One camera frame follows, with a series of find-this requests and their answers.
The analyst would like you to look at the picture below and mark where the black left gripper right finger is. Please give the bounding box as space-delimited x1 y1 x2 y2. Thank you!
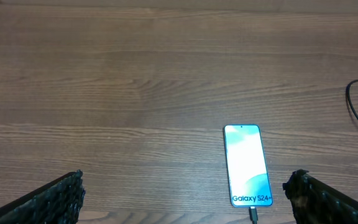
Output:
283 169 358 224

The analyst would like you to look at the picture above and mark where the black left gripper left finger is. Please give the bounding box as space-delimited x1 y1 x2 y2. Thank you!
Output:
0 170 86 224

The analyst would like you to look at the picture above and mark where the blue Samsung Galaxy smartphone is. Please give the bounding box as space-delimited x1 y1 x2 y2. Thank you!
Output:
223 124 273 207

